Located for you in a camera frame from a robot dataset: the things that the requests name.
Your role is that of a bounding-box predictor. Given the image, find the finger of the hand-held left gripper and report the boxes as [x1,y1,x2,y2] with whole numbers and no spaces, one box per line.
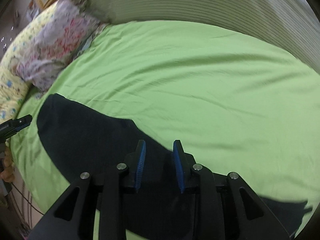
[0,114,33,138]

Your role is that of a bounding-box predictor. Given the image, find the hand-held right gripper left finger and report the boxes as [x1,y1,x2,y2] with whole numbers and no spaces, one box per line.
[29,140,146,240]

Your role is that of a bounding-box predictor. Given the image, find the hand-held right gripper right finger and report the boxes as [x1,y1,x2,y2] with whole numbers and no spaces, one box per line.
[173,140,292,240]

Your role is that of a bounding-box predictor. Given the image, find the black pants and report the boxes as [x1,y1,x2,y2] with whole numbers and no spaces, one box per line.
[36,93,313,240]

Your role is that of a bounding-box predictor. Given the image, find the person's left hand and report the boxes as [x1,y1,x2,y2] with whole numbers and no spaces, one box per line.
[0,152,15,182]

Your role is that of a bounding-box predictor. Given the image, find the yellow printed pillow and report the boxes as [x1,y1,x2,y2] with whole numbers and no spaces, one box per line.
[0,1,60,123]

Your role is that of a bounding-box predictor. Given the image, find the floral patterned pillow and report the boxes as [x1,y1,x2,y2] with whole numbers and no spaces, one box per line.
[15,0,108,92]

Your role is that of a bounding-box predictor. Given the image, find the green bed sheet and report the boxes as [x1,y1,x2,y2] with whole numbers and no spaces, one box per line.
[9,20,320,240]

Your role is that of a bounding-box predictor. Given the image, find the striped white blanket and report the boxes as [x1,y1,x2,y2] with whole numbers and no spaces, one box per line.
[85,0,320,74]

